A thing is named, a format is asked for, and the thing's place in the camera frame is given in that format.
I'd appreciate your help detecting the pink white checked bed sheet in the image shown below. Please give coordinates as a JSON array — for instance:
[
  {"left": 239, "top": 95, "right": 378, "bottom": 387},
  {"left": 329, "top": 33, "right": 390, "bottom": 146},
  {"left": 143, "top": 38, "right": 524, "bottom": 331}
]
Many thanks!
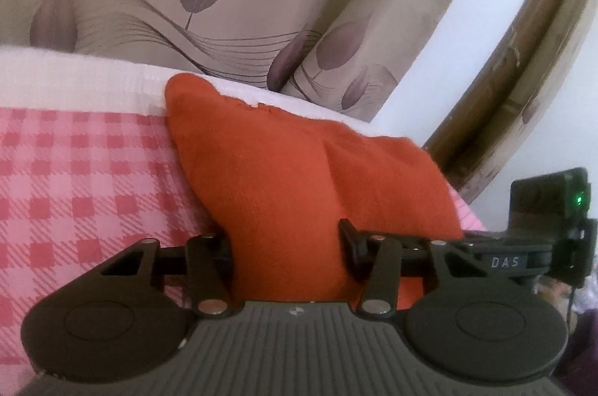
[{"left": 0, "top": 45, "right": 489, "bottom": 383}]

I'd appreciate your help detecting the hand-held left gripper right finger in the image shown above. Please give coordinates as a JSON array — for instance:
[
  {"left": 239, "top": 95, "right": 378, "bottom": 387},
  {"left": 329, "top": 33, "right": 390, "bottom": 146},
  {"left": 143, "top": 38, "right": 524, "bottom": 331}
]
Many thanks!
[{"left": 337, "top": 217, "right": 487, "bottom": 318}]

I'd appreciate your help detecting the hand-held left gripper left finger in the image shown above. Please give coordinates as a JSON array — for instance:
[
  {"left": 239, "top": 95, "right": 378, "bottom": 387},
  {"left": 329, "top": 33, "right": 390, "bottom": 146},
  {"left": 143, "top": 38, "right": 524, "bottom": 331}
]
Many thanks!
[{"left": 99, "top": 231, "right": 235, "bottom": 319}]

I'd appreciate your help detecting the brown wooden door frame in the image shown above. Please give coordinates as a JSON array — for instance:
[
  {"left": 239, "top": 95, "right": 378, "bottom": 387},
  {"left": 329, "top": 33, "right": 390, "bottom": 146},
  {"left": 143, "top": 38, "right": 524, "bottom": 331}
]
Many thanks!
[{"left": 423, "top": 0, "right": 598, "bottom": 207}]

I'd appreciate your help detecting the orange red pillow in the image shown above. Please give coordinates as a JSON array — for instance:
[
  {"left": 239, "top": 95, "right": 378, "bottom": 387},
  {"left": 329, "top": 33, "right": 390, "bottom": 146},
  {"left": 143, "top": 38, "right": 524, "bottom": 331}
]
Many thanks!
[{"left": 164, "top": 73, "right": 464, "bottom": 302}]

